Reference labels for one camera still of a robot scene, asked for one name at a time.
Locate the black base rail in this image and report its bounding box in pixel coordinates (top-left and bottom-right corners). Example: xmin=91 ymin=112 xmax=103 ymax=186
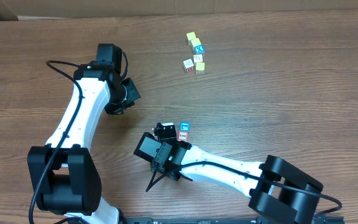
xmin=124 ymin=216 xmax=345 ymax=224

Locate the far yellow wooden block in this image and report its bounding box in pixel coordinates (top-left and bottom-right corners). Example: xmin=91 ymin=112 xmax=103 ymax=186
xmin=186 ymin=32 xmax=196 ymax=45

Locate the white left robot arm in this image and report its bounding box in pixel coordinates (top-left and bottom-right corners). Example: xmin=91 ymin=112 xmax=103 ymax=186
xmin=27 ymin=44 xmax=140 ymax=223

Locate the wooden block yellow top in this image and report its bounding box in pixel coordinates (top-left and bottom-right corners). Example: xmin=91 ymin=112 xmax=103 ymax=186
xmin=195 ymin=62 xmax=205 ymax=75

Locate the plain wooden picture block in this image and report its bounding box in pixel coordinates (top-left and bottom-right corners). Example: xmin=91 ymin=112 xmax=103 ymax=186
xmin=193 ymin=54 xmax=203 ymax=64

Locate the wooden block red letter Y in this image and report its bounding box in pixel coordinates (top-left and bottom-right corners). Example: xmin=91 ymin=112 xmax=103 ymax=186
xmin=180 ymin=122 xmax=190 ymax=132

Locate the wooden block red letter M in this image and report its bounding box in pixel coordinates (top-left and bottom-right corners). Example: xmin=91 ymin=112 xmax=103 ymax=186
xmin=183 ymin=58 xmax=195 ymax=73

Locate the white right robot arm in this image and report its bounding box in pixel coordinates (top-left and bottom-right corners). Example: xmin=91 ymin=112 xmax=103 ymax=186
xmin=134 ymin=122 xmax=323 ymax=223

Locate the wooden block blue X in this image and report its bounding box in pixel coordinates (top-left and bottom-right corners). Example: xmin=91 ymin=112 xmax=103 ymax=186
xmin=191 ymin=38 xmax=205 ymax=54

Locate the wooden block red letter I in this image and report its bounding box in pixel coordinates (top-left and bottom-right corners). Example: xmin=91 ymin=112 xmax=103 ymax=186
xmin=178 ymin=131 xmax=189 ymax=141

